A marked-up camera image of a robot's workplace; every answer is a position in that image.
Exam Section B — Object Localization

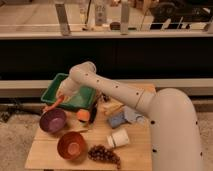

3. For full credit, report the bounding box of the white cup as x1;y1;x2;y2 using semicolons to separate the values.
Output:
107;128;130;148

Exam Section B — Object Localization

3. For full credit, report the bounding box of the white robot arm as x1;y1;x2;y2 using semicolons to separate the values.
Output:
59;61;204;171

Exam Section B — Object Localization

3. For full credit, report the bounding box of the purple bowl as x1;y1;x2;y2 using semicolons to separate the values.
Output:
39;108;67;133

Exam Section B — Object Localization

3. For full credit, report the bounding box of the orange bowl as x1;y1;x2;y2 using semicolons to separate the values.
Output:
57;131;87;160

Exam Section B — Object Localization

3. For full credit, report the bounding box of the small dark object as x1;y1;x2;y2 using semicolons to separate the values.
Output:
101;93;110;102

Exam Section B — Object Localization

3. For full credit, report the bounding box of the pale yellow utensil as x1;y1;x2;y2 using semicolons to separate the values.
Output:
102;102;123;115

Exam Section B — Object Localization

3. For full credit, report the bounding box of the green plastic tray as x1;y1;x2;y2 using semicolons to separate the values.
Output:
41;73;96;110

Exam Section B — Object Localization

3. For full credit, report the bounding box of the dark eggplant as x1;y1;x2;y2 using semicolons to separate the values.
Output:
89;100;98;124

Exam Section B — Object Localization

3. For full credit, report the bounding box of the blue grey cloth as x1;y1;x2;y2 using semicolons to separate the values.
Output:
107;106;143;129

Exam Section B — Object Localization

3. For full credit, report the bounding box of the orange round fruit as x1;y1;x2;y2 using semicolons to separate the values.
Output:
76;109;90;122

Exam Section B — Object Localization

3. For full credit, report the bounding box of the dark grape bunch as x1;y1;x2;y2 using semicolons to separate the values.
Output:
88;145;121;170

